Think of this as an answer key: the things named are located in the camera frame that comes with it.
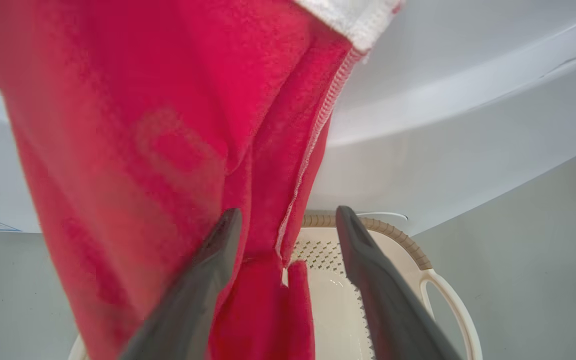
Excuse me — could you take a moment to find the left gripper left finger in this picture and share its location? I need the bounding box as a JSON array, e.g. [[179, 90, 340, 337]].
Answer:
[[118, 207, 244, 360]]

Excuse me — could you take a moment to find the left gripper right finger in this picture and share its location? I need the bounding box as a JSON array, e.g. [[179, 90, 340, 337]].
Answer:
[[335, 205, 464, 360]]

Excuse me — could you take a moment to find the red and white garment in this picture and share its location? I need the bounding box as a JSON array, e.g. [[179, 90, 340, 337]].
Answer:
[[0, 0, 406, 360]]

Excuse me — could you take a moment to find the cream laundry basket brown rim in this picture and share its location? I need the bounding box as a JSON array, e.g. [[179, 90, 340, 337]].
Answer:
[[68, 214, 484, 360]]

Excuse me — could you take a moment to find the round white filter cover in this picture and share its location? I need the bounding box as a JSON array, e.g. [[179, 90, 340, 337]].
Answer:
[[355, 211, 409, 222]]

